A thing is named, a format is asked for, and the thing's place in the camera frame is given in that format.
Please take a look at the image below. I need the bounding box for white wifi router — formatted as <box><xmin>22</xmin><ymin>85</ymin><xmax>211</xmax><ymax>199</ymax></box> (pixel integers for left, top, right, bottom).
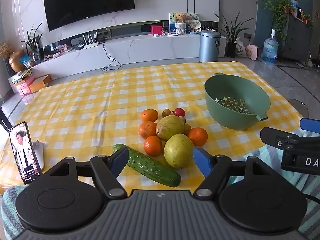
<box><xmin>81</xmin><ymin>31</ymin><xmax>101</xmax><ymax>50</ymax></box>

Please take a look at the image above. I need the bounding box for grey drawer cabinet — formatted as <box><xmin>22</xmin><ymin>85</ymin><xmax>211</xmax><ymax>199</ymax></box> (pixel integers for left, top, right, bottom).
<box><xmin>282</xmin><ymin>15</ymin><xmax>314</xmax><ymax>63</ymax></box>

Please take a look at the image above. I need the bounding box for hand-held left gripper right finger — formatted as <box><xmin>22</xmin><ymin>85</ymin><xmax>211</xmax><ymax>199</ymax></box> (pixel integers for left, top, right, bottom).
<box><xmin>193</xmin><ymin>147</ymin><xmax>278</xmax><ymax>198</ymax></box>

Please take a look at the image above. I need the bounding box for yellow-green pear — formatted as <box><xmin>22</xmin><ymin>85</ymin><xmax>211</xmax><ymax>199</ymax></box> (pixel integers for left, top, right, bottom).
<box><xmin>164</xmin><ymin>133</ymin><xmax>195</xmax><ymax>169</ymax></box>

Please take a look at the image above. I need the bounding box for yellow-brown pear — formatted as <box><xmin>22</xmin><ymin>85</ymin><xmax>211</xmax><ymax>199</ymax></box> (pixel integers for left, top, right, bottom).
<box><xmin>156</xmin><ymin>115</ymin><xmax>185</xmax><ymax>141</ymax></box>

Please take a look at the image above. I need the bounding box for white plastic bag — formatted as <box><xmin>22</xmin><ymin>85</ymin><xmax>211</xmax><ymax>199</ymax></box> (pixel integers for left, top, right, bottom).
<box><xmin>235</xmin><ymin>37</ymin><xmax>247</xmax><ymax>58</ymax></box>

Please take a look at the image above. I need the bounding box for teddy bear bouquet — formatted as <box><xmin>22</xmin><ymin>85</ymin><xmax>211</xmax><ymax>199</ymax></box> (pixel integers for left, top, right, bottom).
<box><xmin>174</xmin><ymin>12</ymin><xmax>187</xmax><ymax>34</ymax></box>

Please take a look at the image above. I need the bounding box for round paper fan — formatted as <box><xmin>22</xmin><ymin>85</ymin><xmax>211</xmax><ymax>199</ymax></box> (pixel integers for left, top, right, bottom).
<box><xmin>186</xmin><ymin>12</ymin><xmax>202</xmax><ymax>29</ymax></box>

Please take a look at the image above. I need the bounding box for yellow checked tablecloth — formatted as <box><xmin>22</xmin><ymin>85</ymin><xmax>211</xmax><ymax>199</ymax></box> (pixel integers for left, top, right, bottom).
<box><xmin>0</xmin><ymin>61</ymin><xmax>310</xmax><ymax>197</ymax></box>

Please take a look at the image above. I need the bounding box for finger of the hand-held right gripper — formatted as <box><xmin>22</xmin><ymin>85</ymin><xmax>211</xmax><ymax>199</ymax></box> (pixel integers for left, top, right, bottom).
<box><xmin>299</xmin><ymin>117</ymin><xmax>320</xmax><ymax>132</ymax></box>
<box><xmin>260</xmin><ymin>127</ymin><xmax>304</xmax><ymax>153</ymax></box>

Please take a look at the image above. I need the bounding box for black smartphone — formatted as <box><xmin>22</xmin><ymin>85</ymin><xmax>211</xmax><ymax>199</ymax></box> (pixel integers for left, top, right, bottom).
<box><xmin>9</xmin><ymin>121</ymin><xmax>42</xmax><ymax>185</ymax></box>

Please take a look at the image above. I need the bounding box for green plant in vase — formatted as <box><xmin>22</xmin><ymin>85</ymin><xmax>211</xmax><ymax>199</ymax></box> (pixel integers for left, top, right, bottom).
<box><xmin>20</xmin><ymin>21</ymin><xmax>44</xmax><ymax>65</ymax></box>

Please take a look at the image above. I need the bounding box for teal striped cloth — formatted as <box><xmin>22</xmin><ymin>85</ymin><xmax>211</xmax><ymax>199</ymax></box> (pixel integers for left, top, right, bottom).
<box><xmin>0</xmin><ymin>145</ymin><xmax>320</xmax><ymax>240</ymax></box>

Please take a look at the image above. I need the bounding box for group of small bottles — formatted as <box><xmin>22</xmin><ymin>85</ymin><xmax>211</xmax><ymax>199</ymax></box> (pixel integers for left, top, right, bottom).
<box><xmin>290</xmin><ymin>0</ymin><xmax>314</xmax><ymax>24</ymax></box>

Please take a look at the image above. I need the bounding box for green cucumber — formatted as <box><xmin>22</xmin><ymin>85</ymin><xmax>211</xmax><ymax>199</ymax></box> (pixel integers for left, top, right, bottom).
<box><xmin>112</xmin><ymin>144</ymin><xmax>182</xmax><ymax>187</ymax></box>

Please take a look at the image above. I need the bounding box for pink pig-shaped appliance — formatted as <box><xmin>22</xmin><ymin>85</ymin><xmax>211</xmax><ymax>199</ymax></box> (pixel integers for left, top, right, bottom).
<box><xmin>246</xmin><ymin>44</ymin><xmax>262</xmax><ymax>61</ymax></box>

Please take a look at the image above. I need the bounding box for trailing ivy plant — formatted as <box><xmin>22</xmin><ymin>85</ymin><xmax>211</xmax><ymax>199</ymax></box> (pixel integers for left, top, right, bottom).
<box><xmin>262</xmin><ymin>0</ymin><xmax>293</xmax><ymax>40</ymax></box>

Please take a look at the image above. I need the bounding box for white marble TV cabinet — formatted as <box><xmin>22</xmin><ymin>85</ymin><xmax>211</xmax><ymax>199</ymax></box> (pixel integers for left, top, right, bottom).
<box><xmin>7</xmin><ymin>34</ymin><xmax>227</xmax><ymax>80</ymax></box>

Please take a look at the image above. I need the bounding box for clear plastic chair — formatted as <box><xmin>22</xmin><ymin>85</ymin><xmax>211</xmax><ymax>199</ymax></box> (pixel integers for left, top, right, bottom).
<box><xmin>287</xmin><ymin>99</ymin><xmax>308</xmax><ymax>118</ymax></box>

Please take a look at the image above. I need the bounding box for blue water jug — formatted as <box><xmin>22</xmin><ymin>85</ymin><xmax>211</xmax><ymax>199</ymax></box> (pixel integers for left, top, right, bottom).
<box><xmin>261</xmin><ymin>29</ymin><xmax>279</xmax><ymax>64</ymax></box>

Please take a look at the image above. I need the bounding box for golden round vase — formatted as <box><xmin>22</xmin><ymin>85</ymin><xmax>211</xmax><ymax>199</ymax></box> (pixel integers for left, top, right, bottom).
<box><xmin>9</xmin><ymin>50</ymin><xmax>25</xmax><ymax>73</ymax></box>

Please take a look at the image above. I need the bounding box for silver pedal trash can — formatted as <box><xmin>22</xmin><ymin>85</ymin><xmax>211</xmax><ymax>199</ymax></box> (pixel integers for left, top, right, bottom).
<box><xmin>199</xmin><ymin>30</ymin><xmax>221</xmax><ymax>63</ymax></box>

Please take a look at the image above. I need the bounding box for tall-leaved potted plant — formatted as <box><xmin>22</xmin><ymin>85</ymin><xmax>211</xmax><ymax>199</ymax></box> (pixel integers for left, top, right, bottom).
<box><xmin>213</xmin><ymin>10</ymin><xmax>254</xmax><ymax>58</ymax></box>

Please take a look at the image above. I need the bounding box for colourful paper stack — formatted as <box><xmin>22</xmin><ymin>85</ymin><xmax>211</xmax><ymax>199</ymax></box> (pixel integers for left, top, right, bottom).
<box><xmin>9</xmin><ymin>68</ymin><xmax>33</xmax><ymax>83</ymax></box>

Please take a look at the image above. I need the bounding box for black power cable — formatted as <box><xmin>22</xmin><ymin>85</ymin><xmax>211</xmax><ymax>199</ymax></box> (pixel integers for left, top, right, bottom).
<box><xmin>101</xmin><ymin>42</ymin><xmax>122</xmax><ymax>72</ymax></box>

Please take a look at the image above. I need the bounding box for red box stack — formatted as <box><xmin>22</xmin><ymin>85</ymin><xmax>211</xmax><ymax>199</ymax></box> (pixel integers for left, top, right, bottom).
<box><xmin>12</xmin><ymin>77</ymin><xmax>35</xmax><ymax>96</ymax></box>

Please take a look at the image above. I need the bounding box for black curved television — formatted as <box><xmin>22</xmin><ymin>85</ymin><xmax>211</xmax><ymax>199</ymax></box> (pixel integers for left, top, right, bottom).
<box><xmin>42</xmin><ymin>0</ymin><xmax>136</xmax><ymax>32</ymax></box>

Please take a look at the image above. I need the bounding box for green colander bowl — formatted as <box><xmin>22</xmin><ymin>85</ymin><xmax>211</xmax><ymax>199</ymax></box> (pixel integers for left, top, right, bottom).
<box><xmin>204</xmin><ymin>73</ymin><xmax>271</xmax><ymax>130</ymax></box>

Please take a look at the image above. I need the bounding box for dried flower bunch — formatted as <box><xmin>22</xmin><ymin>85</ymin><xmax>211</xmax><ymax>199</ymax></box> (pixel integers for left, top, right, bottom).
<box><xmin>0</xmin><ymin>41</ymin><xmax>13</xmax><ymax>58</ymax></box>

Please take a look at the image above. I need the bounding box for orange cardboard box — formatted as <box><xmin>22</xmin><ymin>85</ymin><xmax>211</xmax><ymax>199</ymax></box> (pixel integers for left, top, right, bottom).
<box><xmin>28</xmin><ymin>74</ymin><xmax>53</xmax><ymax>93</ymax></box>

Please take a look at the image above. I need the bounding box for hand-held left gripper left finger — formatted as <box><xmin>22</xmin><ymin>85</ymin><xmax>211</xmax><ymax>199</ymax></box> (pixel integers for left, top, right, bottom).
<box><xmin>44</xmin><ymin>146</ymin><xmax>129</xmax><ymax>199</ymax></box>

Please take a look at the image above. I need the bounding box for white phone stand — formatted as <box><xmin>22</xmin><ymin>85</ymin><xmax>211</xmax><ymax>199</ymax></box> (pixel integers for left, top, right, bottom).
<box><xmin>32</xmin><ymin>140</ymin><xmax>46</xmax><ymax>171</ymax></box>

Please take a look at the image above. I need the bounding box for orange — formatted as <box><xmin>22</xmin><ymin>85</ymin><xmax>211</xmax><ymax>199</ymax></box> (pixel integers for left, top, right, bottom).
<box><xmin>139</xmin><ymin>121</ymin><xmax>157</xmax><ymax>140</ymax></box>
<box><xmin>144</xmin><ymin>136</ymin><xmax>163</xmax><ymax>156</ymax></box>
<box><xmin>140</xmin><ymin>109</ymin><xmax>159</xmax><ymax>123</ymax></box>
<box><xmin>187</xmin><ymin>127</ymin><xmax>208</xmax><ymax>147</ymax></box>

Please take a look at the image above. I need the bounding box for green picture board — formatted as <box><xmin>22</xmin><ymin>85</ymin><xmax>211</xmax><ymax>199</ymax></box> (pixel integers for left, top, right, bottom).
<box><xmin>169</xmin><ymin>12</ymin><xmax>178</xmax><ymax>33</ymax></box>

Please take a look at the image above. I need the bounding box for blue snack bag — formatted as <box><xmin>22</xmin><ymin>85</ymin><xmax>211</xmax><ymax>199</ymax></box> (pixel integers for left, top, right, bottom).
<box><xmin>20</xmin><ymin>55</ymin><xmax>35</xmax><ymax>68</ymax></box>

